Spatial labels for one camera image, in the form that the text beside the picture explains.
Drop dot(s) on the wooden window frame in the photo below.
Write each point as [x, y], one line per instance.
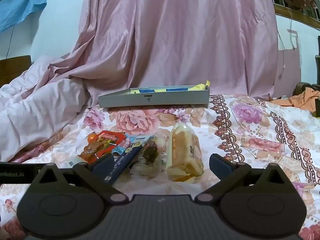
[287, 10]

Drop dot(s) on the bread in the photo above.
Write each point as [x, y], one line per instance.
[185, 150]

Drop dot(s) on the mandarin orange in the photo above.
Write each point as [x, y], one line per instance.
[91, 137]

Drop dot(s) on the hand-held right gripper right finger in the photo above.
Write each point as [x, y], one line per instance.
[220, 166]

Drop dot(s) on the yellow crumpled wrapper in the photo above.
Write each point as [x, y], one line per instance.
[200, 86]

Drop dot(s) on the round rice cracker packet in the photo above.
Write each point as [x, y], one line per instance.
[161, 141]

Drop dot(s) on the red snack packet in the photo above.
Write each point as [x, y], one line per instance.
[100, 143]

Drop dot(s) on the pink satin blanket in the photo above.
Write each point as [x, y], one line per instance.
[175, 30]

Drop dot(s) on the floral bed sheet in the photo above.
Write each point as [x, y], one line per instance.
[250, 135]

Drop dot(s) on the grey cardboard box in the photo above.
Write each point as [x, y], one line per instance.
[175, 100]

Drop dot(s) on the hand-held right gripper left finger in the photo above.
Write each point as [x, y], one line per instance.
[101, 167]

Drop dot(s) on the pale pink quilt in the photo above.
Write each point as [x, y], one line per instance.
[37, 110]

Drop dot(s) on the wooden headboard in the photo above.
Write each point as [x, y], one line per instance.
[12, 70]

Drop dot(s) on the orange cloth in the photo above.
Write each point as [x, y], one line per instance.
[305, 100]

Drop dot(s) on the dark blue snack bar packet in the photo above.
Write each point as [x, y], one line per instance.
[125, 163]

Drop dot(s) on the blue cloth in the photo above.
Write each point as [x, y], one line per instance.
[20, 2]

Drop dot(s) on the dark brown cloth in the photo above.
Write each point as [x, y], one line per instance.
[307, 86]

